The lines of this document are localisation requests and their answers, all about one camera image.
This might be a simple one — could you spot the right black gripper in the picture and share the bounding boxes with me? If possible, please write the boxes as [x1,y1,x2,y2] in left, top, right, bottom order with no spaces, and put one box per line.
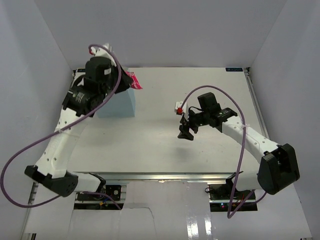
[177,108,210,141]

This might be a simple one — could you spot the small red candy packet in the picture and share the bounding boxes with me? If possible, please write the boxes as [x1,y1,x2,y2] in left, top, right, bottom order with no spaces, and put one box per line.
[126,71,143,90]

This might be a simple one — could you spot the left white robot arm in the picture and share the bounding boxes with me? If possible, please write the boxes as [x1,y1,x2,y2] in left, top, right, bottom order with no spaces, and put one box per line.
[24,55,133,200]

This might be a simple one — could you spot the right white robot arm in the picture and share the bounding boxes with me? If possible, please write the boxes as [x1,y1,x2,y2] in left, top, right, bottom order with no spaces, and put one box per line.
[174,92,300,200]

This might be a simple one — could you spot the light blue paper bag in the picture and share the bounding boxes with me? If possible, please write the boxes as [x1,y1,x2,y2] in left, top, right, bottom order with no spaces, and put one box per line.
[96,87,136,118]

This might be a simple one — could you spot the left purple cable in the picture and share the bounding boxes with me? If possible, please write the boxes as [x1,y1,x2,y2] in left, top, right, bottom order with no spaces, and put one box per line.
[0,43,123,209]

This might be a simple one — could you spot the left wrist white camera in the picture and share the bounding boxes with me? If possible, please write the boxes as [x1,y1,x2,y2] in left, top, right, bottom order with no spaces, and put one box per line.
[89,45,114,61]

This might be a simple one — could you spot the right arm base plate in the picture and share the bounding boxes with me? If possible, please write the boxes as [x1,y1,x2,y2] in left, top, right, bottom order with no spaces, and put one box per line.
[204,183,258,213]

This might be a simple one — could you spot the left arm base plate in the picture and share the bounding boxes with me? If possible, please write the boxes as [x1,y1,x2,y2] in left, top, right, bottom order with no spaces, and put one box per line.
[73,185,125,211]

